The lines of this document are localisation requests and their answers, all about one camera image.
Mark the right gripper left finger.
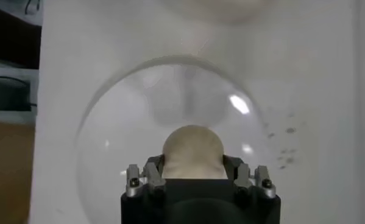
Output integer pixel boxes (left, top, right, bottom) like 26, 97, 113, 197
126, 155, 168, 198

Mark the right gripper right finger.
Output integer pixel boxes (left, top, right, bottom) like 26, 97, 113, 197
223, 155, 277, 198

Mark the white steamed baozi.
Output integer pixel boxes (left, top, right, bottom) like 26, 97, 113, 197
161, 124, 229, 180

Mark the dark robot base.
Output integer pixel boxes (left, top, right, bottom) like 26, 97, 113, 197
0, 0, 44, 122

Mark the white round plate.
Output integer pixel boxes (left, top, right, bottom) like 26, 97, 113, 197
74, 54, 280, 224

